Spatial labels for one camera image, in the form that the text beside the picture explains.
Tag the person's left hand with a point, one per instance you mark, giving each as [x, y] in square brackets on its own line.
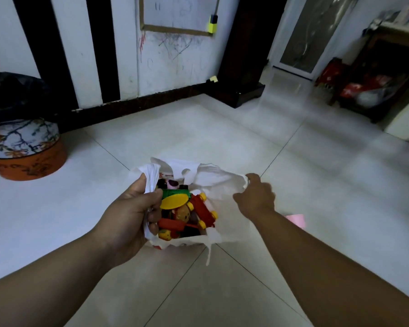
[129, 221]

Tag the person's right hand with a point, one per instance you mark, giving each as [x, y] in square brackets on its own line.
[257, 200]

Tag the white plastic bag red print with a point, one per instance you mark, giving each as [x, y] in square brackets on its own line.
[225, 190]

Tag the pink cupcake toy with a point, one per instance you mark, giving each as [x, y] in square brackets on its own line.
[296, 221]

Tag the yellow round disc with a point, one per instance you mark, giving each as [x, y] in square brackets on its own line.
[174, 201]

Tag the red block car toy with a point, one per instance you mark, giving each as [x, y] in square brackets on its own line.
[202, 211]

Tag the person's left forearm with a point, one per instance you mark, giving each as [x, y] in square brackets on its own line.
[47, 289]

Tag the person's right forearm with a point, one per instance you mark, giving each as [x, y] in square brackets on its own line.
[327, 279]

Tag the orange floral waste bin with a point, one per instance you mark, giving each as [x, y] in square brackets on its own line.
[27, 163]

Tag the pale yellow sticker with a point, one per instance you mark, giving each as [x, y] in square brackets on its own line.
[213, 78]

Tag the black framed white partition door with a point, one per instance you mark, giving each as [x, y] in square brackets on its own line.
[177, 64]

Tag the white glass panel door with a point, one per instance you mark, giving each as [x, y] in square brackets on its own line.
[313, 34]

